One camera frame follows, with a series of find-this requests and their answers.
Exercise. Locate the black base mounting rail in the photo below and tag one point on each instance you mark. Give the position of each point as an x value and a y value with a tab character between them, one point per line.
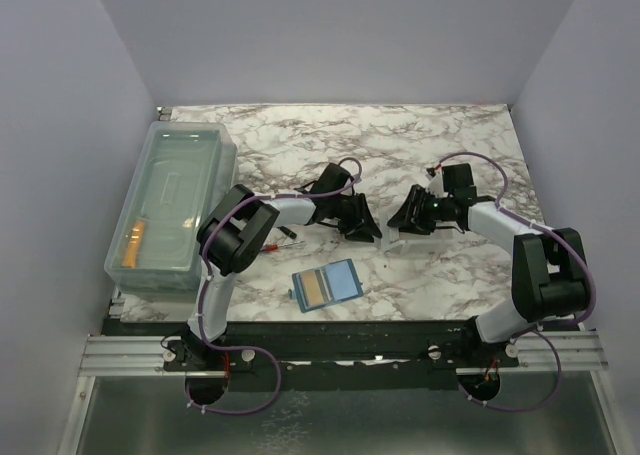
251	352

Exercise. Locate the aluminium extrusion rail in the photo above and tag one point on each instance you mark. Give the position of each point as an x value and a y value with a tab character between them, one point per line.
578	351

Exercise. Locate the clear acrylic card box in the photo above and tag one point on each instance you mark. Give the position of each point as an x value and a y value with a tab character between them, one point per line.
395	242

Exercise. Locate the teal leather card holder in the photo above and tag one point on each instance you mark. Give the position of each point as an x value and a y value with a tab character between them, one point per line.
342	282

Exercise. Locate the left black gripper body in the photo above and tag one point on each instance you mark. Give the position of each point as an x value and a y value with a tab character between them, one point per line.
347	213

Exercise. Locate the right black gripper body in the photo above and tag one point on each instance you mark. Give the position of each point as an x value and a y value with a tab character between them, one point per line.
434	210

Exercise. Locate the clear plastic storage bin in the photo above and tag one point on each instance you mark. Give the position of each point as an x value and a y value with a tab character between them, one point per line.
183	171

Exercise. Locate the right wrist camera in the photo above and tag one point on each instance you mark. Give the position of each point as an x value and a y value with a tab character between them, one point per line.
435	182

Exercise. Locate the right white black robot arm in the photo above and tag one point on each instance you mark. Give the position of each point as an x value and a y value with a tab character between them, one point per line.
548	269

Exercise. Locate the orange tool in bin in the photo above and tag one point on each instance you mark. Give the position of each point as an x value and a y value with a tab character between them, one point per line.
134	243

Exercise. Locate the black green screwdriver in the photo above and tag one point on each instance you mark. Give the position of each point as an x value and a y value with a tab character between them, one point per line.
287	232

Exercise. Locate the blue red screwdriver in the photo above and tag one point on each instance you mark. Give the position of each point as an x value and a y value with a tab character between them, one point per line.
276	246

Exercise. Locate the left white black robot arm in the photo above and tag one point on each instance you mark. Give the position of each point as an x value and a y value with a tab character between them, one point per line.
231	237

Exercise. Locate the gold credit card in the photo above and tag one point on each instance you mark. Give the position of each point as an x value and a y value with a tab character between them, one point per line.
315	287

